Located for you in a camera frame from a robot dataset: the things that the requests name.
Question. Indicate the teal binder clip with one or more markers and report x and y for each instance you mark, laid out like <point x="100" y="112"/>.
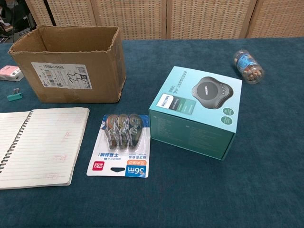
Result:
<point x="14" y="97"/>

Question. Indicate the teal Philips speaker box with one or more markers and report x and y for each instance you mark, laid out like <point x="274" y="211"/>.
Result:
<point x="190" y="133"/>

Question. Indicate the open brown cardboard box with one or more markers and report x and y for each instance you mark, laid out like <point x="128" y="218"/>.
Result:
<point x="99" y="78"/>

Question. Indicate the open spiral lined notebook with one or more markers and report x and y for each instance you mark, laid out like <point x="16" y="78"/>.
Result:
<point x="47" y="142"/>

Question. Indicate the pink and white small device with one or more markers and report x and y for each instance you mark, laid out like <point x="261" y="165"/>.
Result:
<point x="9" y="71"/>

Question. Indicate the correction tape blister pack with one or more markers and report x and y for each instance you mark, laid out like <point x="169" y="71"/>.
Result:
<point x="114" y="164"/>

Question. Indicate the blue table cloth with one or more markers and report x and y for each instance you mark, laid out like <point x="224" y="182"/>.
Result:
<point x="190" y="202"/>

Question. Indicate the clear plastic snack jar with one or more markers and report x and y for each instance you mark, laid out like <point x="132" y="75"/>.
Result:
<point x="248" y="67"/>

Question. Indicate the woven rattan folding screen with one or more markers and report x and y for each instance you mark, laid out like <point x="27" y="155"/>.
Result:
<point x="202" y="19"/>

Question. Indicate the black office chair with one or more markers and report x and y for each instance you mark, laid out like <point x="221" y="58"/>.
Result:
<point x="23" y="26"/>

